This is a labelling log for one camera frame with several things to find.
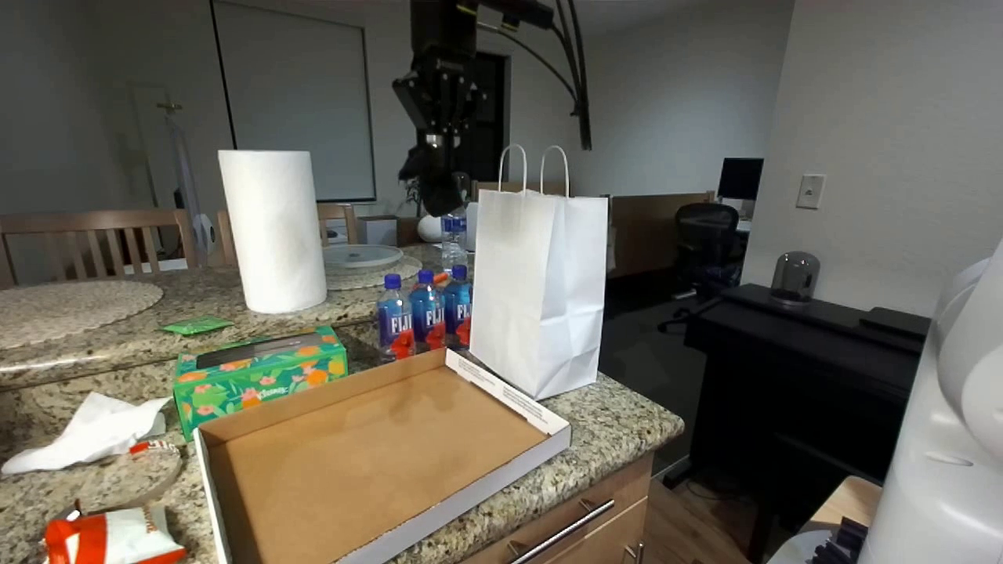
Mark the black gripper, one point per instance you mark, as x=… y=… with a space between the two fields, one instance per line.
x=436 y=92

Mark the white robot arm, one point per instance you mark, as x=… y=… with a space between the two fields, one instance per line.
x=942 y=498

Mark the white paper bag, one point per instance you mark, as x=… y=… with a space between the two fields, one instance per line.
x=541 y=272

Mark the white projector screen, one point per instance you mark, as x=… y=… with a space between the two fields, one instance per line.
x=300 y=82

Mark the white paper towel roll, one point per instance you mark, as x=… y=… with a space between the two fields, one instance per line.
x=275 y=228

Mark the black office chair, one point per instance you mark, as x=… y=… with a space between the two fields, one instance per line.
x=705 y=260

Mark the wooden chair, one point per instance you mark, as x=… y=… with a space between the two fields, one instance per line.
x=103 y=241

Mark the small green packet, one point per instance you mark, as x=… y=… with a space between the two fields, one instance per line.
x=195 y=327

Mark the green tissue box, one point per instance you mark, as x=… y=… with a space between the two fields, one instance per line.
x=253 y=375

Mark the cardboard tray box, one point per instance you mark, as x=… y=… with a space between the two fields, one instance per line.
x=370 y=466

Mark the black piano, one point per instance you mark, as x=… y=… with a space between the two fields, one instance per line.
x=798 y=395

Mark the round woven placemat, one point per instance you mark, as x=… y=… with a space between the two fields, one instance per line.
x=35 y=315

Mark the crumpled white napkin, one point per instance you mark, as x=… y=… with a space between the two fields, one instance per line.
x=98 y=428

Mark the orange white snack packet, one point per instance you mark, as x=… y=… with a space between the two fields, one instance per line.
x=114 y=537

